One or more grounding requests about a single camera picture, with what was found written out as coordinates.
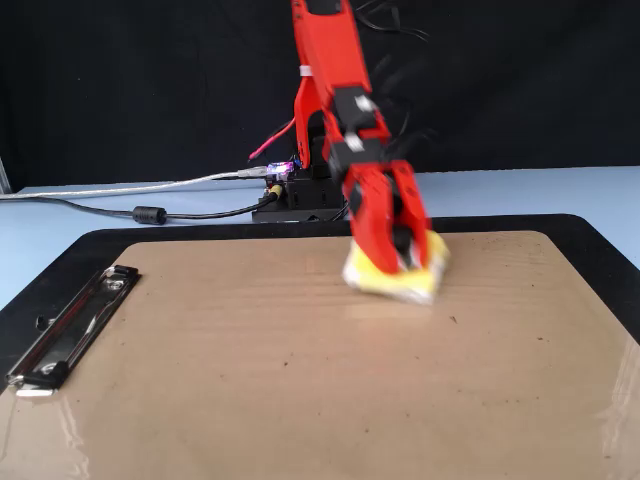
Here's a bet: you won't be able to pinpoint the black power cable with ferrite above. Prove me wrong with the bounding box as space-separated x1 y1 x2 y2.
0 194 277 227

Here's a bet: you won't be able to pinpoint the thin black servo wires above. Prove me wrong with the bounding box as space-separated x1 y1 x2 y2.
349 0 442 169

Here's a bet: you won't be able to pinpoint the brown clipboard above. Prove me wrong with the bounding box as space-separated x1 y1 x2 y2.
0 229 640 480

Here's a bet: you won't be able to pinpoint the metal clipboard clip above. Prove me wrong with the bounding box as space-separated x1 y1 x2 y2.
4 264 140 399

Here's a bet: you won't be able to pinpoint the silver USB cable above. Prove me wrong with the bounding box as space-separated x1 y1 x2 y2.
0 168 274 202

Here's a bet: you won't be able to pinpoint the yellow white sponge with knob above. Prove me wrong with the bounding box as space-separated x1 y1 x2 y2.
341 229 452 307

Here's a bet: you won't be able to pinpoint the black robot base with electronics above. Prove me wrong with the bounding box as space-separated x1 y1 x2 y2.
251 160 352 224

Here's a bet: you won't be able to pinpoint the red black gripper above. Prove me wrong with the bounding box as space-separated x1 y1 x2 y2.
322 133 434 275

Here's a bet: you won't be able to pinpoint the black backdrop cloth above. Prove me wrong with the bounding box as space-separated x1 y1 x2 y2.
0 0 640 194

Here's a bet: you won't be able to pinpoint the black mat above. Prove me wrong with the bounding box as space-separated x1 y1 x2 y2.
0 213 640 396

